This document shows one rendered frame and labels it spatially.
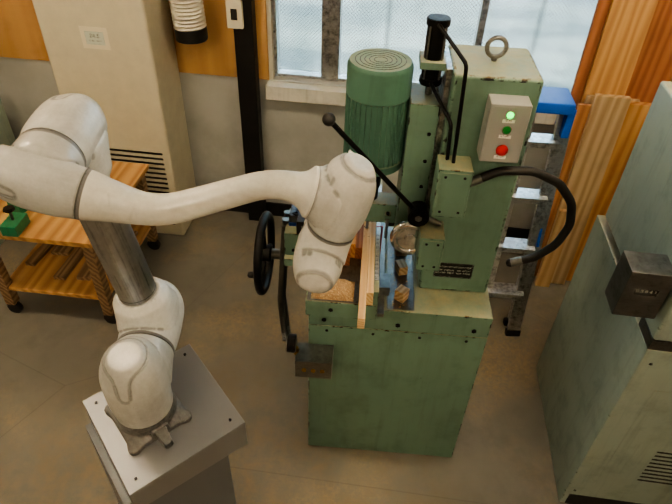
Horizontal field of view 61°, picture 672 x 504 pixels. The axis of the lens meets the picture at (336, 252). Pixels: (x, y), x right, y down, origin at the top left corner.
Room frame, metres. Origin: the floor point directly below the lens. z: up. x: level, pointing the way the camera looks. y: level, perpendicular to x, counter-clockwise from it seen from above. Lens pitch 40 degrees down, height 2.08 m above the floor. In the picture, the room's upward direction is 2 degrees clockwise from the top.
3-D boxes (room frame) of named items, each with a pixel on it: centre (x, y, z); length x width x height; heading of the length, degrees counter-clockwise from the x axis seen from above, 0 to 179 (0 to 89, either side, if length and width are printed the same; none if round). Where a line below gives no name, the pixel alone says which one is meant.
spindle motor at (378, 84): (1.47, -0.10, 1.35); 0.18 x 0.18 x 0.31
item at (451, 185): (1.31, -0.30, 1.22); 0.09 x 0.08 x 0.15; 87
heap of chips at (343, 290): (1.23, 0.00, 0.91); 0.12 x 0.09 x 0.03; 87
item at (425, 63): (1.47, -0.24, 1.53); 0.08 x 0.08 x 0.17; 87
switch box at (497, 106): (1.32, -0.41, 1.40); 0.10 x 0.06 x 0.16; 87
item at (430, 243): (1.31, -0.27, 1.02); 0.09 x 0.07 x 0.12; 177
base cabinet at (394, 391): (1.47, -0.22, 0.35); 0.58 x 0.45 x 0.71; 87
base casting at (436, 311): (1.47, -0.22, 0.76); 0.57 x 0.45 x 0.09; 87
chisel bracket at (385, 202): (1.47, -0.12, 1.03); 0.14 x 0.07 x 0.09; 87
